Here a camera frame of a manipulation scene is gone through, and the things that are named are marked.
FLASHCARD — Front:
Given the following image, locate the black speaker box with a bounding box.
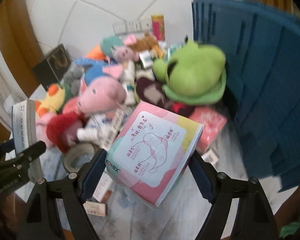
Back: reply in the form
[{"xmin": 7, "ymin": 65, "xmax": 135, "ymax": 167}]
[{"xmin": 32, "ymin": 44, "xmax": 71, "ymax": 91}]

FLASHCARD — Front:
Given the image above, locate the grey plush toy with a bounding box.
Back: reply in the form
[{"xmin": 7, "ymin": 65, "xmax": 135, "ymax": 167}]
[{"xmin": 63, "ymin": 62, "xmax": 84, "ymax": 95}]

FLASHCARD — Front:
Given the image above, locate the yellow duck plush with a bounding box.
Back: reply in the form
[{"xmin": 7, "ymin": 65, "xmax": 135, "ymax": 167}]
[{"xmin": 36, "ymin": 83, "xmax": 73, "ymax": 118}]

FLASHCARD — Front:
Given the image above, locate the pink sanitary pad pack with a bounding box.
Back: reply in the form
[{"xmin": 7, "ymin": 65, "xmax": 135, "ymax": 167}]
[{"xmin": 105, "ymin": 101, "xmax": 203, "ymax": 207}]

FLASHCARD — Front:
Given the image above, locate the orange plush toy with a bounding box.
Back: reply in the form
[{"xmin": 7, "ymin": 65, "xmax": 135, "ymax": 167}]
[{"xmin": 85, "ymin": 44, "xmax": 106, "ymax": 60}]

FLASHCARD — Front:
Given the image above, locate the pink ointment box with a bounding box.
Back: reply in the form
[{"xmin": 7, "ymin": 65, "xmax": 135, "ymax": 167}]
[{"xmin": 83, "ymin": 202, "xmax": 107, "ymax": 217}]

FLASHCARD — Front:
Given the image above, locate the brown bear plush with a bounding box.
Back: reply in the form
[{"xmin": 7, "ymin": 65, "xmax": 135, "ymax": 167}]
[{"xmin": 128, "ymin": 33, "xmax": 164, "ymax": 57}]

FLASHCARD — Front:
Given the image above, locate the pink pig plush red dress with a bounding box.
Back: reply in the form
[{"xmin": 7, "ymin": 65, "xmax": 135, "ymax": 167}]
[{"xmin": 36, "ymin": 112, "xmax": 87, "ymax": 154}]

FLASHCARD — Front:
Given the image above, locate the pink tissue pack right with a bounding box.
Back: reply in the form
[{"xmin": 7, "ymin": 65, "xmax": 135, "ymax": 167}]
[{"xmin": 189, "ymin": 106, "xmax": 227, "ymax": 153}]

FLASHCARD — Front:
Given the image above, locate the blue plastic storage crate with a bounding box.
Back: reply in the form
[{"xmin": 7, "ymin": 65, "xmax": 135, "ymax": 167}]
[{"xmin": 192, "ymin": 0, "xmax": 300, "ymax": 191}]

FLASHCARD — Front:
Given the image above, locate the pink pig plush blue shirt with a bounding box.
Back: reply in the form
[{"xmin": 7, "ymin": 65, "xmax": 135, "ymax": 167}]
[{"xmin": 76, "ymin": 60, "xmax": 127, "ymax": 114}]

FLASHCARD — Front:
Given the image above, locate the green frog plush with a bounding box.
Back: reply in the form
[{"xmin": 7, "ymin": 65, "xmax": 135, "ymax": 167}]
[{"xmin": 153, "ymin": 40, "xmax": 226, "ymax": 106}]

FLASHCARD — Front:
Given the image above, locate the grey tape roll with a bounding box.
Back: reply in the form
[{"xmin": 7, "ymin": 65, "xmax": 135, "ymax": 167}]
[{"xmin": 62, "ymin": 142, "xmax": 98, "ymax": 173}]

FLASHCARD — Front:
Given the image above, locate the blue white medicine box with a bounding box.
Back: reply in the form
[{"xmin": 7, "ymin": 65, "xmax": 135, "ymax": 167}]
[{"xmin": 12, "ymin": 100, "xmax": 43, "ymax": 183}]

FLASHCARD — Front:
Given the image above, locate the white wall socket panel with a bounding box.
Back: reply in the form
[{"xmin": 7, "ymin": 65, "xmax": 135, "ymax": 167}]
[{"xmin": 113, "ymin": 18, "xmax": 153, "ymax": 35}]

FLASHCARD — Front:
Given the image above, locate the pink yellow canister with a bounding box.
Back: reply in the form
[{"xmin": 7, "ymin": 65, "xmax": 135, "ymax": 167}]
[{"xmin": 151, "ymin": 15, "xmax": 165, "ymax": 41}]

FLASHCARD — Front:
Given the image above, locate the teal pig plush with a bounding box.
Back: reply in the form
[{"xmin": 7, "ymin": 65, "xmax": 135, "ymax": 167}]
[{"xmin": 100, "ymin": 36, "xmax": 139, "ymax": 63}]

